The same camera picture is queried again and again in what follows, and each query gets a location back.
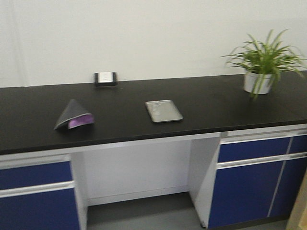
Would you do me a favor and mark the silver metal tray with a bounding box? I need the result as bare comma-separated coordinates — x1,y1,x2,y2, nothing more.
145,100,183,123

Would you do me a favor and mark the white plant pot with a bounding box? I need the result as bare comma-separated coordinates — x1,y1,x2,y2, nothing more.
244,72,272,96

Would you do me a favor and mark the blue white lab cabinet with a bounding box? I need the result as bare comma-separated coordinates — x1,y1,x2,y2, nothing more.
0,125,307,230

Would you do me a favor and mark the gray purple cloth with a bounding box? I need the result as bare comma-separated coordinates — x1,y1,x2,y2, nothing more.
54,99,94,130

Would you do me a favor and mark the black white power socket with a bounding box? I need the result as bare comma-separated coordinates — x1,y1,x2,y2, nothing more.
94,72,117,87

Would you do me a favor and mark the green spider plant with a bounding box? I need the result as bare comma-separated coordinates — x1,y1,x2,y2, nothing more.
223,29,307,101

